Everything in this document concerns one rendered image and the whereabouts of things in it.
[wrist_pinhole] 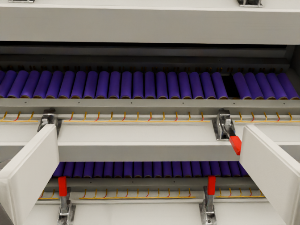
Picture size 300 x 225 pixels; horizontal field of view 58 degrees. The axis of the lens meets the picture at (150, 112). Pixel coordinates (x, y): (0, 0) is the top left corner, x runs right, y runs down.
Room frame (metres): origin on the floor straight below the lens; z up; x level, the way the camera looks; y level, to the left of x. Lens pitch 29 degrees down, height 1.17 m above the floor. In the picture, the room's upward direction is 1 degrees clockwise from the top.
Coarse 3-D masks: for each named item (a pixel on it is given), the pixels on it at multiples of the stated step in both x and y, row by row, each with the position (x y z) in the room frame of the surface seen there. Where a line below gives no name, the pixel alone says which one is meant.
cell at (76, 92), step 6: (78, 72) 0.45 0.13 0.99; (84, 72) 0.46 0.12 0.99; (78, 78) 0.44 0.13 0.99; (84, 78) 0.45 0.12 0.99; (78, 84) 0.42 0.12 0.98; (84, 84) 0.43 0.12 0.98; (72, 90) 0.41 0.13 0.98; (78, 90) 0.41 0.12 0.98; (72, 96) 0.40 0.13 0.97; (78, 96) 0.40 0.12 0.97
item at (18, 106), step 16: (0, 112) 0.37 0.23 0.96; (16, 112) 0.37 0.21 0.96; (32, 112) 0.37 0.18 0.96; (64, 112) 0.37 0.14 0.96; (80, 112) 0.37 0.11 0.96; (96, 112) 0.37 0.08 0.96; (112, 112) 0.37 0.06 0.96; (128, 112) 0.38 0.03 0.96; (144, 112) 0.38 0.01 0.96; (160, 112) 0.38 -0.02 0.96; (176, 112) 0.38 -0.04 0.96; (192, 112) 0.38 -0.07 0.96; (208, 112) 0.38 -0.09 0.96; (240, 112) 0.38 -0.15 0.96; (256, 112) 0.39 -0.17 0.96; (272, 112) 0.39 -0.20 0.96; (288, 112) 0.39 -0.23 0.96
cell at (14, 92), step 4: (20, 72) 0.45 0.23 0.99; (24, 72) 0.45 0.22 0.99; (20, 76) 0.44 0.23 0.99; (24, 76) 0.44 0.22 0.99; (28, 76) 0.45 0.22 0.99; (16, 80) 0.43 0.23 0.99; (20, 80) 0.43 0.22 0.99; (24, 80) 0.43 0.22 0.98; (12, 84) 0.42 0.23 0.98; (16, 84) 0.42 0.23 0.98; (20, 84) 0.42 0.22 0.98; (24, 84) 0.43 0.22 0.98; (12, 88) 0.41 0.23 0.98; (16, 88) 0.41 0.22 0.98; (20, 88) 0.41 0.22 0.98; (12, 92) 0.40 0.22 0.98; (16, 92) 0.40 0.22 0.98; (20, 92) 0.41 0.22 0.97; (16, 96) 0.40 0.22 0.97
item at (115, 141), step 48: (0, 48) 0.49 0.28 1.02; (48, 48) 0.49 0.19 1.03; (96, 48) 0.49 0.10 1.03; (144, 48) 0.50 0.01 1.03; (192, 48) 0.50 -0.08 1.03; (240, 48) 0.51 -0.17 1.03; (144, 96) 0.43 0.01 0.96; (0, 144) 0.32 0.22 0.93; (96, 144) 0.33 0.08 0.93; (144, 144) 0.33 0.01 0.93; (192, 144) 0.33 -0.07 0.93; (288, 144) 0.34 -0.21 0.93
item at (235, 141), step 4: (228, 120) 0.34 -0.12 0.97; (224, 124) 0.35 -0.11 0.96; (228, 124) 0.35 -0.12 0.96; (224, 128) 0.34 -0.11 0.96; (228, 128) 0.34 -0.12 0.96; (228, 132) 0.33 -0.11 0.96; (232, 132) 0.33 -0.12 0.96; (232, 136) 0.31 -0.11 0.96; (236, 136) 0.31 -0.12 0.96; (232, 140) 0.30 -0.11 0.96; (236, 140) 0.30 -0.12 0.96; (240, 140) 0.30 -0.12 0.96; (232, 144) 0.30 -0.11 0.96; (236, 144) 0.29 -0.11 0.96; (240, 144) 0.29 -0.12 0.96; (236, 148) 0.28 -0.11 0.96; (240, 148) 0.28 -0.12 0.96; (236, 152) 0.28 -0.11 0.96; (240, 152) 0.28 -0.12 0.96
